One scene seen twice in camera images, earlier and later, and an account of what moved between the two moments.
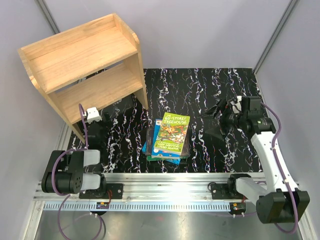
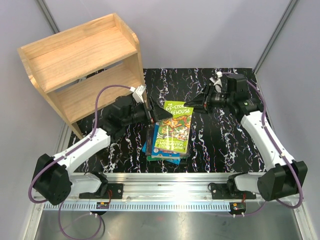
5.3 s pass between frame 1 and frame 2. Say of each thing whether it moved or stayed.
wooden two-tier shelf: stayed
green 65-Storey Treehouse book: moved
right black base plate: stayed
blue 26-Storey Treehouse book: stayed
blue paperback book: stayed
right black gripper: moved
